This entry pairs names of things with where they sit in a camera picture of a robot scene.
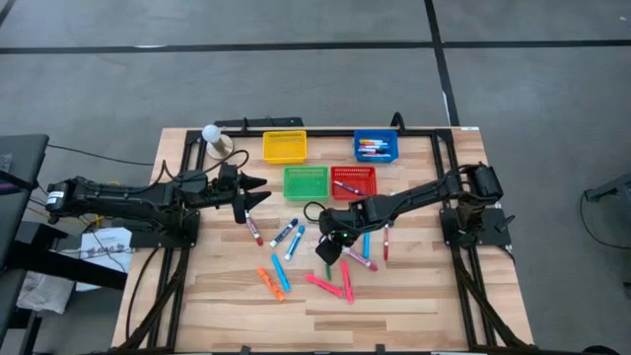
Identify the blue plastic basket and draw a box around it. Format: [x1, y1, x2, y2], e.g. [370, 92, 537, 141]
[353, 128, 400, 165]

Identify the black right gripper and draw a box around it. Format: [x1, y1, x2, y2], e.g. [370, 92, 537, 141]
[315, 222, 352, 268]

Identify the grey plastic bag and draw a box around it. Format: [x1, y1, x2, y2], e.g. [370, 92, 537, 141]
[17, 269, 75, 317]

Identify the orange highlighter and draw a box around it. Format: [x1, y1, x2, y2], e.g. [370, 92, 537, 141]
[255, 266, 286, 303]

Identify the dark chair base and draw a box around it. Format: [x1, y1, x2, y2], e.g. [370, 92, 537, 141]
[584, 172, 631, 203]

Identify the red plastic basket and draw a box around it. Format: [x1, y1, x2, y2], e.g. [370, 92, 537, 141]
[328, 166, 379, 202]

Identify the blue-violet thin Expo marker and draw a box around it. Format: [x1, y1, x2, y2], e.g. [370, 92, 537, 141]
[332, 179, 367, 196]

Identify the white paper sheet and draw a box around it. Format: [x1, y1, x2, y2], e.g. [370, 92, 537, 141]
[73, 227, 134, 292]

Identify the white bulb brass lamp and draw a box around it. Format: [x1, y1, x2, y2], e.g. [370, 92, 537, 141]
[200, 123, 235, 161]

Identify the light blue Expo marker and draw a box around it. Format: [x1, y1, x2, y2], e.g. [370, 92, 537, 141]
[284, 225, 307, 262]

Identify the dark blue Expo marker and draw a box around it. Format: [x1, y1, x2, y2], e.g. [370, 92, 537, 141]
[268, 218, 300, 249]

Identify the green plastic basket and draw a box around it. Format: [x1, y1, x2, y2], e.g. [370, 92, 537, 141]
[282, 166, 330, 202]

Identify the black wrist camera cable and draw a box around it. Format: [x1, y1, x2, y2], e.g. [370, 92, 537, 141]
[196, 149, 250, 175]
[302, 199, 330, 224]

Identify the black desk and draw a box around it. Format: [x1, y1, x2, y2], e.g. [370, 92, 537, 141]
[0, 133, 128, 355]

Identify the pink Sharpie highlighter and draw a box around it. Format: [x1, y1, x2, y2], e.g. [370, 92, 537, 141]
[305, 273, 345, 299]
[339, 260, 356, 306]

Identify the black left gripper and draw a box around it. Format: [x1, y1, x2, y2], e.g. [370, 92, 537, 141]
[209, 163, 273, 226]

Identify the yellow plastic basket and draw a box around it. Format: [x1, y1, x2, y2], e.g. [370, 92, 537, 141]
[261, 129, 309, 165]

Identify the black floor cable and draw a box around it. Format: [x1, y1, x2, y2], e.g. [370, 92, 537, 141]
[46, 143, 157, 168]

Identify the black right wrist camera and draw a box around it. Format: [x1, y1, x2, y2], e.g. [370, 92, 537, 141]
[347, 195, 382, 224]

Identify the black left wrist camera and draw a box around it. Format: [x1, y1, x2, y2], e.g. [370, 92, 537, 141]
[175, 169, 208, 194]

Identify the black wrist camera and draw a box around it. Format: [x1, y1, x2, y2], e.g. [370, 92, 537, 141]
[175, 169, 208, 194]
[347, 195, 382, 224]

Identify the magenta Expo marker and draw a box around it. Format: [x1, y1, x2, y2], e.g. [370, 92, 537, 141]
[341, 246, 380, 273]

